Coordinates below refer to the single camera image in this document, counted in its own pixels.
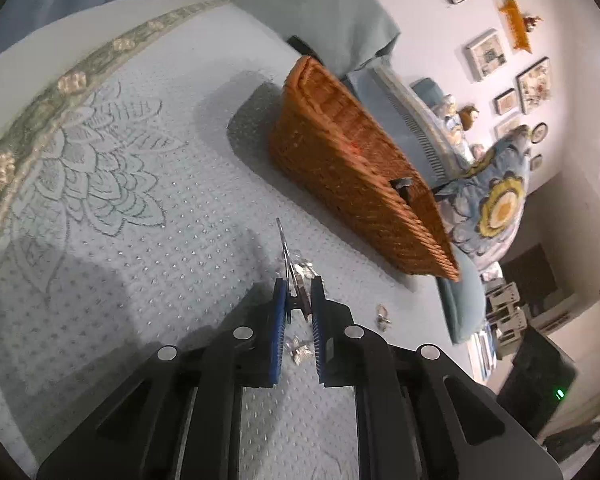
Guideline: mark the teal backrest cover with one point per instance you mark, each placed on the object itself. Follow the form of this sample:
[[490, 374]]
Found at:
[[325, 5]]

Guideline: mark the white picture frame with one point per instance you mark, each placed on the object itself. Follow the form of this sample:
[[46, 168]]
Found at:
[[486, 55]]

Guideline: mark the striped blue pillow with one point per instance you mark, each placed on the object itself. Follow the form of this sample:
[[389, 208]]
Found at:
[[405, 105]]

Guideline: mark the pale butterfly picture frame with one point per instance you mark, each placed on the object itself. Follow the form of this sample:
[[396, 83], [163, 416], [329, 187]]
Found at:
[[509, 127]]

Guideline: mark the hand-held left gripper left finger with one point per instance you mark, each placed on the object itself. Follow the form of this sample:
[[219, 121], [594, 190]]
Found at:
[[278, 330]]

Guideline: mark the tiny dark picture frame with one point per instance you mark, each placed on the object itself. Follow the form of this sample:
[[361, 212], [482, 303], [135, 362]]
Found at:
[[535, 162]]

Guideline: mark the brown wicker basket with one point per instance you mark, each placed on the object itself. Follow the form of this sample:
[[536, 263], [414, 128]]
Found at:
[[340, 175]]

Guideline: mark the plain teal cushion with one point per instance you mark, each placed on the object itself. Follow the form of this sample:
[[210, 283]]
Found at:
[[462, 305]]

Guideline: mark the small butterfly picture frame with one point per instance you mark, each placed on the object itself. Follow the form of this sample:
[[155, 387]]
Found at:
[[506, 102]]

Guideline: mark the large flower print pillow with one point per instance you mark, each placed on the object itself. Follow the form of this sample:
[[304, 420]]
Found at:
[[500, 205]]

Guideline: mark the white shelf unit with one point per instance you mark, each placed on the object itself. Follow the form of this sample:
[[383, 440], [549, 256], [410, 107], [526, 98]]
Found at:
[[505, 310]]

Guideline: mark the teal embroidered sofa cover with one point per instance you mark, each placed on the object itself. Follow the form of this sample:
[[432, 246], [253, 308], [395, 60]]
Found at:
[[130, 240]]

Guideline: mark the silver crystal hair clip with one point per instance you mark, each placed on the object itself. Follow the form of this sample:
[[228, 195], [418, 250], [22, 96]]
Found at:
[[282, 247]]

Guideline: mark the round black wall frame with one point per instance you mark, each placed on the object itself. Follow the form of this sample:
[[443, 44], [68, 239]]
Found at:
[[538, 132]]

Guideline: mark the black box with green light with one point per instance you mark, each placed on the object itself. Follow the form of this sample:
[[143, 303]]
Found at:
[[535, 380]]

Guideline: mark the flower painting frame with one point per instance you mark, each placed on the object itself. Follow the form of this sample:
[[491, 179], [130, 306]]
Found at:
[[534, 85]]

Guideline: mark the orange wall shelf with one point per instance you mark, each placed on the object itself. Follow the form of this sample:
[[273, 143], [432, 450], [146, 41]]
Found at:
[[515, 25]]

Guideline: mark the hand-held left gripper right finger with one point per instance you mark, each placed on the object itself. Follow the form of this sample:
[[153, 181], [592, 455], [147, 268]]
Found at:
[[319, 330]]

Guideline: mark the small brown figurine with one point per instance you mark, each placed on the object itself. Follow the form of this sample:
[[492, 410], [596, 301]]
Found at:
[[532, 21]]

